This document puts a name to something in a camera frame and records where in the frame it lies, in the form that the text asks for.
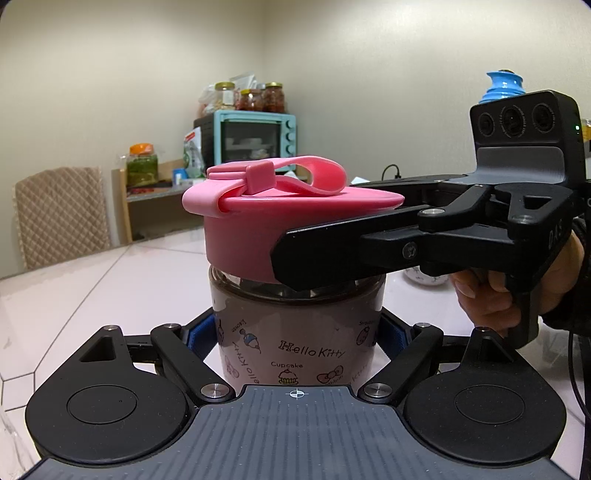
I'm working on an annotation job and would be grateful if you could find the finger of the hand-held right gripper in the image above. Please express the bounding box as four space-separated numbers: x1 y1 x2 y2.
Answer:
348 173 488 214
270 184 511 291

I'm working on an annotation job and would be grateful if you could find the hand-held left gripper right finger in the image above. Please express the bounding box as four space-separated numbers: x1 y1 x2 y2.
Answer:
358 310 525 405

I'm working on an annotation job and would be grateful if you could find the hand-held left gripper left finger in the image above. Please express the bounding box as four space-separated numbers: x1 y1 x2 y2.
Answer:
78 310 234 403

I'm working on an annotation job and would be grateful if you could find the cartoon print bottle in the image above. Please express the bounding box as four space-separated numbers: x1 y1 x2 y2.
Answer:
207 262 387 387

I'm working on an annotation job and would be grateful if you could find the pink bottle cap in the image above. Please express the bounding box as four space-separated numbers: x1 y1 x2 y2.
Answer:
181 155 406 283

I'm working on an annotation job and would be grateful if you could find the person's right forearm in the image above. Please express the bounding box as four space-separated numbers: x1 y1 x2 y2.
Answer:
538 277 591 334

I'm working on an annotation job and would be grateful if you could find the person's right hand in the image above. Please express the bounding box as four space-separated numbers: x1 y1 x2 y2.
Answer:
451 230 585 332

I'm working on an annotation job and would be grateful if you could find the white cup with black figures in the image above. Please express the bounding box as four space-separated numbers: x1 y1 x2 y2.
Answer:
405 267 454 288

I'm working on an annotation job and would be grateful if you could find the blue ribbed knob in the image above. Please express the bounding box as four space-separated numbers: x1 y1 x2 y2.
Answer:
479 69 526 103

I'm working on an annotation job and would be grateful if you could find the wooden side shelf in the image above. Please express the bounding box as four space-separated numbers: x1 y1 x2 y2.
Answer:
119 159 214 244

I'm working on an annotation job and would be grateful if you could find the teal toaster oven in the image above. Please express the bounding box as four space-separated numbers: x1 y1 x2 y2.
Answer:
193 109 299 171

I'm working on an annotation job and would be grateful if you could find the green pickle jar orange lid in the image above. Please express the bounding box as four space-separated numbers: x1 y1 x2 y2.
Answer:
126 143 160 188

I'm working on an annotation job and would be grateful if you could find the tall red preserve jar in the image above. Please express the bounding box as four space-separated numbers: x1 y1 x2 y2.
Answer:
263 82 285 113

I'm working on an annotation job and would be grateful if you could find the quilted beige chair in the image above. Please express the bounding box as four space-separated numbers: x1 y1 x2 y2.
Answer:
12 165 112 271

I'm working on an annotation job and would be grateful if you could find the snack bag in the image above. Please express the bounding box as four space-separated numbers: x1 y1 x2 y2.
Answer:
182 126 206 179

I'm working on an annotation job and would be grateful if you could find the small red preserve jar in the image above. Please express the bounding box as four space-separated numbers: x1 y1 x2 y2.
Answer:
237 89 264 112

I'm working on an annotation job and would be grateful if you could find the white plastic bag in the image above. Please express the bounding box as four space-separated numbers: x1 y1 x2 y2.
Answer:
230 72 260 91

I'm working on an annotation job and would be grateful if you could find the gold lid glass jar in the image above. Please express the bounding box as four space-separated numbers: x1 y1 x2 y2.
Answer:
213 82 237 112

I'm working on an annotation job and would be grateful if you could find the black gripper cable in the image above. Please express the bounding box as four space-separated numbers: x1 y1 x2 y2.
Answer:
569 318 591 480

